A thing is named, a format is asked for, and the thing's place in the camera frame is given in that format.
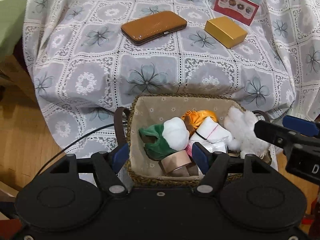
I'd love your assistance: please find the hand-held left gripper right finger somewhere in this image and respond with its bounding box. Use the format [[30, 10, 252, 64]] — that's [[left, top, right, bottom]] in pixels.
[[191, 142, 277, 198]]

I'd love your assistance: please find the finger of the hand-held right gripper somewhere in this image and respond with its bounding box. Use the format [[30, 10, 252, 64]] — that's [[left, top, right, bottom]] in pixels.
[[283, 116, 320, 138], [254, 120, 300, 150]]

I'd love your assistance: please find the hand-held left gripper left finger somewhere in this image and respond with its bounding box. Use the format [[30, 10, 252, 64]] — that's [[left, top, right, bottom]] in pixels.
[[46, 143, 130, 198]]

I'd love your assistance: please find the white tissue packet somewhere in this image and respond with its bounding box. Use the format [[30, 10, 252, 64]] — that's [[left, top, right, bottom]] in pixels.
[[194, 140, 228, 155]]

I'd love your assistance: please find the beige tape roll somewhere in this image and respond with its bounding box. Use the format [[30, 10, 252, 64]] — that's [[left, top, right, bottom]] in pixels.
[[158, 151, 192, 175]]

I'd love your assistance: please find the white pink cloth roll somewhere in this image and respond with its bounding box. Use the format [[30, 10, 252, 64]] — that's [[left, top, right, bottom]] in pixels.
[[186, 119, 233, 159]]

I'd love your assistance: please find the snowman plush with green hat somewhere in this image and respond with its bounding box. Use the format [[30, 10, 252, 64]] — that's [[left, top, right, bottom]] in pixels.
[[138, 117, 190, 161]]

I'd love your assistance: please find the white fluffy plush bear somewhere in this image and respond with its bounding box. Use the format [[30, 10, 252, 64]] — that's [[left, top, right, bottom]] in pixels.
[[223, 107, 271, 158]]

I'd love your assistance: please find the golden satin sachet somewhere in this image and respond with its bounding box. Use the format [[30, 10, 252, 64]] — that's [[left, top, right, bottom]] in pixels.
[[181, 109, 218, 137]]

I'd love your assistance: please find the woven basket with beige lining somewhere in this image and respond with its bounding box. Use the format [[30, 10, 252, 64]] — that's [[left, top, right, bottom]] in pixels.
[[114, 94, 273, 188]]

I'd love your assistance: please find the white lace floral tablecloth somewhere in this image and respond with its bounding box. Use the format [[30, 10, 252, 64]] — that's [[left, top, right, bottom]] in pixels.
[[21, 0, 320, 170]]

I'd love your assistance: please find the yellow cardboard box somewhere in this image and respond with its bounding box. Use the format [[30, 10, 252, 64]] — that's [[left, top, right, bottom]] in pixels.
[[204, 16, 248, 49]]

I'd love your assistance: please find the red box with donut pictures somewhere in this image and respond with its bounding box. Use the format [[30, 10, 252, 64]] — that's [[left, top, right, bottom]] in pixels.
[[213, 0, 262, 26]]

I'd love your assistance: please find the brown glossy clasp case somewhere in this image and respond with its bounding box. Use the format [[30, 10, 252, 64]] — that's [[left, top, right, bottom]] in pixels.
[[121, 11, 187, 47]]

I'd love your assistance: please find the green cushion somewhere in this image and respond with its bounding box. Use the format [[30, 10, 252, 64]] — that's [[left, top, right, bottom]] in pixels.
[[0, 0, 32, 55]]

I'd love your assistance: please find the black cable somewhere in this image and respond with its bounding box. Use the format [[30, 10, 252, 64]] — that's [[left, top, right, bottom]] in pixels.
[[37, 124, 118, 178]]

